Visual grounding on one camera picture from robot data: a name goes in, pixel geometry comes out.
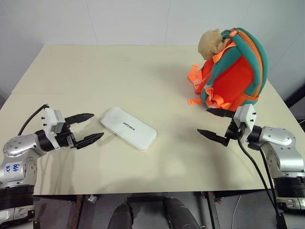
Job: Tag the beige plush toy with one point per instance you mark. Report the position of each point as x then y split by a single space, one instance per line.
209 44

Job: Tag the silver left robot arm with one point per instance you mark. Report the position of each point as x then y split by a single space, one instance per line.
16 146

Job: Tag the dark rounded shape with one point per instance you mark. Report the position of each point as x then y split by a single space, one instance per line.
121 217
181 214

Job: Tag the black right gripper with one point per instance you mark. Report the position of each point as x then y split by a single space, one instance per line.
236 131

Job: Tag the white sticker with blue writing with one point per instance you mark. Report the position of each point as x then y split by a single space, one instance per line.
13 171

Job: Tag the white rectangular power bank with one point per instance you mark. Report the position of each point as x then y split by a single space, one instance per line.
128 128

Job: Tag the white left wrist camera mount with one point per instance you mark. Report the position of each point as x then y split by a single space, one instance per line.
51 119

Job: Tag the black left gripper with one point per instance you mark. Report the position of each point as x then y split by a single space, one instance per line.
65 140

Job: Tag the small metal table clamp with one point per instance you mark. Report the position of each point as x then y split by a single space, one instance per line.
91 198

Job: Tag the black metal table leg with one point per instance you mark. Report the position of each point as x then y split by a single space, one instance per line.
213 210
77 212

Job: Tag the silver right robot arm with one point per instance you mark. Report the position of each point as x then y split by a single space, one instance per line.
281 143

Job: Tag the orange and teal backpack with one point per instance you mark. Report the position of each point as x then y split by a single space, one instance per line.
238 76

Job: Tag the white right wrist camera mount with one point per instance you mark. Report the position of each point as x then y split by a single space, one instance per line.
247 117

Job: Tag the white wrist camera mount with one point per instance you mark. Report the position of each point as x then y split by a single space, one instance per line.
247 117
51 119

